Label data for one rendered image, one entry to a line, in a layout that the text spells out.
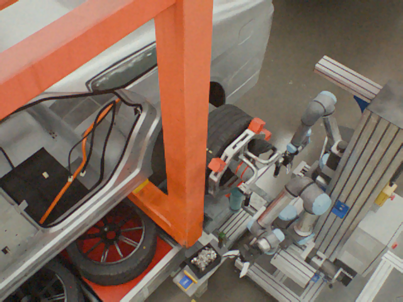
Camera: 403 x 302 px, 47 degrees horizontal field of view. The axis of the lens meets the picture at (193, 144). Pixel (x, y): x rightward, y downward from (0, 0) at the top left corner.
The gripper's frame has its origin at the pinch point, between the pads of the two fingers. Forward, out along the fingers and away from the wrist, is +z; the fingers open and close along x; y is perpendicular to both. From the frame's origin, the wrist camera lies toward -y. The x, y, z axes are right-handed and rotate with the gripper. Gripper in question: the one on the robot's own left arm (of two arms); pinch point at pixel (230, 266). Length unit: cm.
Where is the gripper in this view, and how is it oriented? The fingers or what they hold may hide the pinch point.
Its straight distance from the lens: 255.1
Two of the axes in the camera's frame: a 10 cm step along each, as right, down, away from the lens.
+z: -8.2, 4.6, -3.3
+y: 0.7, 6.6, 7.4
